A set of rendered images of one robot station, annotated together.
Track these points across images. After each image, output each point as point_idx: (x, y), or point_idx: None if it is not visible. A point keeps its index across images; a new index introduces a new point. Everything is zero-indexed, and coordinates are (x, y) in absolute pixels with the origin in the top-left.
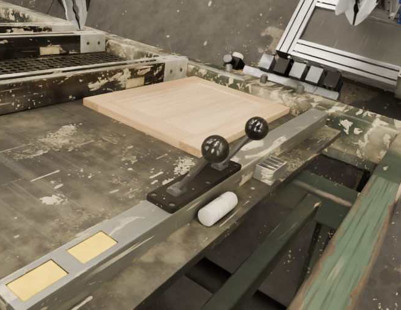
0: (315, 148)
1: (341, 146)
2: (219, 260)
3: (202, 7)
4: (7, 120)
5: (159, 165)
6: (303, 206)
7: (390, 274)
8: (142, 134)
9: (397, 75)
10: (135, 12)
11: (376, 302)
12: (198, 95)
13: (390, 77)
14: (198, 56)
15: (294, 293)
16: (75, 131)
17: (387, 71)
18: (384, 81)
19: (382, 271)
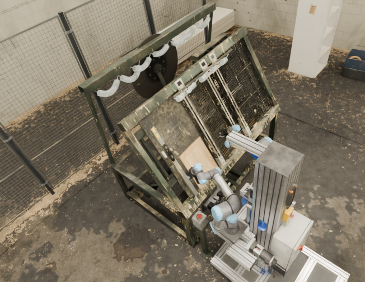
0: (182, 184)
1: (187, 198)
2: (179, 185)
3: None
4: (191, 122)
5: (176, 148)
6: (167, 174)
7: (163, 236)
8: (187, 147)
9: (225, 247)
10: None
11: (156, 230)
12: (205, 164)
13: (225, 245)
14: None
15: (164, 206)
16: (187, 134)
17: (228, 244)
18: (224, 242)
19: (164, 234)
